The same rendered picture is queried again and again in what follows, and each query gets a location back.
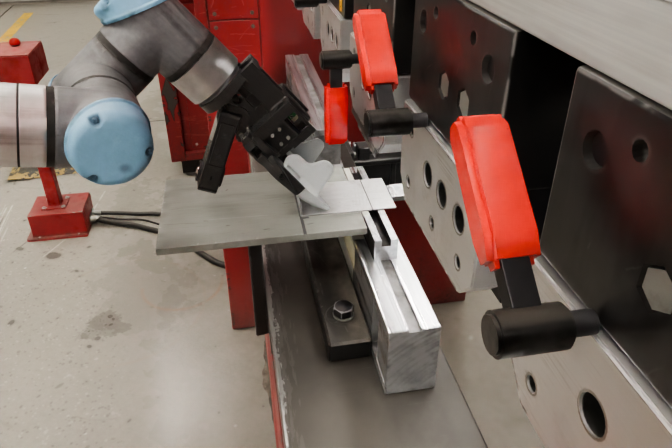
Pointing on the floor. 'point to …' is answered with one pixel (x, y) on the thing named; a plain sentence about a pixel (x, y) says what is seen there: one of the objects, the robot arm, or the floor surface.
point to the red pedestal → (31, 53)
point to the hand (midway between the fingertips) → (315, 194)
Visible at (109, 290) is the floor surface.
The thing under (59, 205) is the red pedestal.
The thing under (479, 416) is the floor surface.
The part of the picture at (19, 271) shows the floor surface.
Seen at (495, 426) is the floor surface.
